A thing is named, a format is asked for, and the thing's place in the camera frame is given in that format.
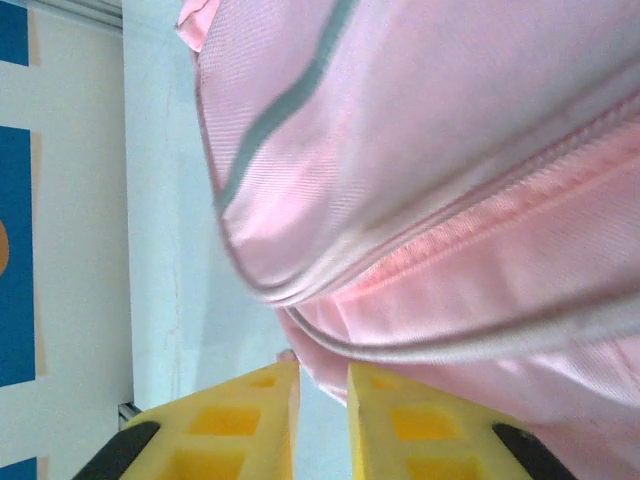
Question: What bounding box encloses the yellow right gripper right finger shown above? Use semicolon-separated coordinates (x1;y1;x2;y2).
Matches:
346;360;581;480

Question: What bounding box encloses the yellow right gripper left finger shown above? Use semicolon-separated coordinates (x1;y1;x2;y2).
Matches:
74;359;301;480

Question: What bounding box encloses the pink backpack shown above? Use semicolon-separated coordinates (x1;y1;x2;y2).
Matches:
173;0;640;480

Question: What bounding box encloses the aluminium frame post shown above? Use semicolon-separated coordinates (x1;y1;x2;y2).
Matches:
57;0;125;29
117;401;147;432

